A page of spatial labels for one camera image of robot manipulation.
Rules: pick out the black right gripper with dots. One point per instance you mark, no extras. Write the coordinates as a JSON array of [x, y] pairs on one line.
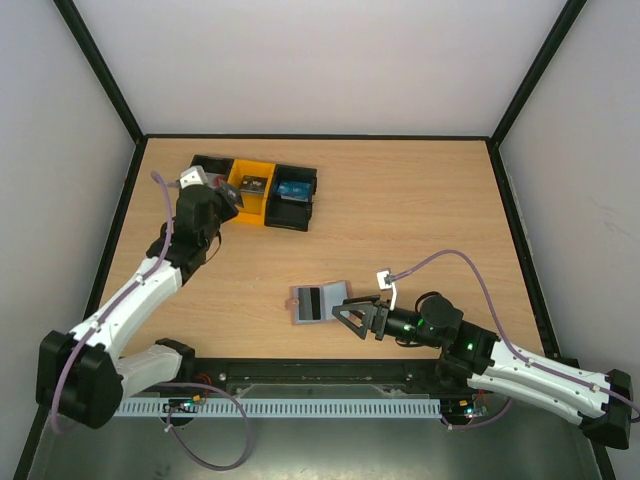
[[378, 319]]

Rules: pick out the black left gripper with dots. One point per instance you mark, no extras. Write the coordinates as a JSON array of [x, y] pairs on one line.
[[228, 209]]

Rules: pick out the black VIP logo card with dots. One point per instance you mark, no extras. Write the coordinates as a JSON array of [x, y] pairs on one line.
[[231, 193]]

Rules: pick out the blue VIP card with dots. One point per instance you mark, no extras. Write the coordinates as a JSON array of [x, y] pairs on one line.
[[294, 190]]

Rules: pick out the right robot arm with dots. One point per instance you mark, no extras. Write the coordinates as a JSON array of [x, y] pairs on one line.
[[478, 358]]

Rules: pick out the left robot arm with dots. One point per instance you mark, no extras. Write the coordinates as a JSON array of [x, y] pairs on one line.
[[81, 374]]

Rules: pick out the dark card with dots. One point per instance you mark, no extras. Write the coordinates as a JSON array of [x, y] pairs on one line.
[[254, 185]]

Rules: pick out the left black bin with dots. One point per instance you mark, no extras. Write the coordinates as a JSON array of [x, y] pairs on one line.
[[217, 169]]

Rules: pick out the black bin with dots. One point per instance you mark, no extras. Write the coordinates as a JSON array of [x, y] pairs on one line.
[[289, 214], [217, 169]]

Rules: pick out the yellow bin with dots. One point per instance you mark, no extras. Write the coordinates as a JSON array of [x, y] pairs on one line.
[[254, 210]]

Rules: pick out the right black bin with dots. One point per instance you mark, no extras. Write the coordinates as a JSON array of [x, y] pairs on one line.
[[289, 214]]

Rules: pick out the metal front plate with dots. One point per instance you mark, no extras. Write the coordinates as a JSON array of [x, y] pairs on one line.
[[526, 443]]

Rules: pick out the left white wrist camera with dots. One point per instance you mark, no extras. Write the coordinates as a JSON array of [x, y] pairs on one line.
[[193, 176]]

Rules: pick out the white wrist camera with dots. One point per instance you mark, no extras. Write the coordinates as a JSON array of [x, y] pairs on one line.
[[193, 176], [386, 282]]

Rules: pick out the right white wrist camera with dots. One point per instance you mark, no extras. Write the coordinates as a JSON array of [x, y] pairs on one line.
[[386, 282]]

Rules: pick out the light blue cable duct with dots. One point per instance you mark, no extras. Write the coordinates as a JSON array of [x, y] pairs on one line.
[[285, 408]]

